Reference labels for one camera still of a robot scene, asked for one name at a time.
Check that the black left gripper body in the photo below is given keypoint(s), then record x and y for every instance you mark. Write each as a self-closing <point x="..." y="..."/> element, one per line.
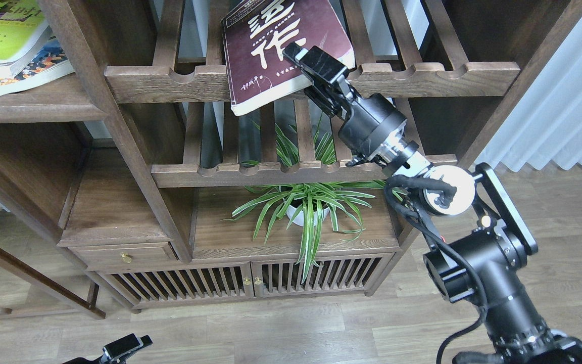
<point x="83" y="360"/>

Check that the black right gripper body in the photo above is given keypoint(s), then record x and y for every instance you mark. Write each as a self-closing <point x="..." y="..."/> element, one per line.
<point x="372" y="128"/>

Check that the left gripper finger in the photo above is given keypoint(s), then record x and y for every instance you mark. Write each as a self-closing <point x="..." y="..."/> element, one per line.
<point x="123" y="348"/>

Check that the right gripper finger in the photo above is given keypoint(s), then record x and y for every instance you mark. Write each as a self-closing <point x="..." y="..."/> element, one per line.
<point x="320" y="68"/>
<point x="333" y="104"/>

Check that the maroon book white characters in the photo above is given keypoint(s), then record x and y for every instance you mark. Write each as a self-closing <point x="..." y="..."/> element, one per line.
<point x="255" y="34"/>

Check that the yellow cover book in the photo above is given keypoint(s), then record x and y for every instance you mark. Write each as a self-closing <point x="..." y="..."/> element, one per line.
<point x="23" y="32"/>

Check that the colourful 300 paperback book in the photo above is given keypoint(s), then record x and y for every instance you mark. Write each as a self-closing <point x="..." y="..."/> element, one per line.
<point x="49" y="64"/>

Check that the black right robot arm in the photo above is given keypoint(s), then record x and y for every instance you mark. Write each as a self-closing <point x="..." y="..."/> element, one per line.
<point x="477" y="239"/>

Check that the brass drawer knob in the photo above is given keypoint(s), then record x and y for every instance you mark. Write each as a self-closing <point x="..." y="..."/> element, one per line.
<point x="126" y="257"/>

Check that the small wooden drawer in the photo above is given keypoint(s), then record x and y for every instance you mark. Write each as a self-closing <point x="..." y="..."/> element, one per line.
<point x="109" y="255"/>

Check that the green spider plant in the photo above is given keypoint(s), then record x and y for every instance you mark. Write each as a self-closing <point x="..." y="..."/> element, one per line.
<point x="343" y="199"/>

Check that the white plant pot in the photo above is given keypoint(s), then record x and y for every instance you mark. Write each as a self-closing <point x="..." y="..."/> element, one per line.
<point x="295" y="212"/>

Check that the right slatted cabinet door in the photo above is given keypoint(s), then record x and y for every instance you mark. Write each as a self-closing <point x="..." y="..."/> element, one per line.
<point x="330" y="275"/>

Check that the dark wooden bookshelf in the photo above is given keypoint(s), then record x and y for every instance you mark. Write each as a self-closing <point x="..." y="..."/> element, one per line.
<point x="140" y="146"/>

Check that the white pleated curtain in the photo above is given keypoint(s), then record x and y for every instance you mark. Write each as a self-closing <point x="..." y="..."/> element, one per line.
<point x="546" y="125"/>

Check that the wooden side furniture frame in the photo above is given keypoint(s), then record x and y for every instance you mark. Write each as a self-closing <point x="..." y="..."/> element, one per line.
<point x="48" y="285"/>

